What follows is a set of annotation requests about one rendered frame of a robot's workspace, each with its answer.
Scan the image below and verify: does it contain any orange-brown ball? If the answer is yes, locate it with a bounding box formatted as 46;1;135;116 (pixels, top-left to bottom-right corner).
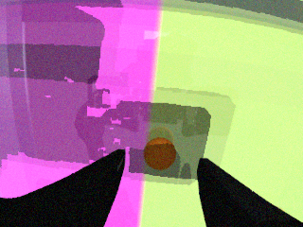
144;137;177;170

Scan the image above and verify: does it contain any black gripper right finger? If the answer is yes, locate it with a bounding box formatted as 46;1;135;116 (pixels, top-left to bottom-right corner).
197;158;303;227

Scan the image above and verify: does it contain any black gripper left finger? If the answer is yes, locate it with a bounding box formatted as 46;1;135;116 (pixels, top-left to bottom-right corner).
0;150;125;227

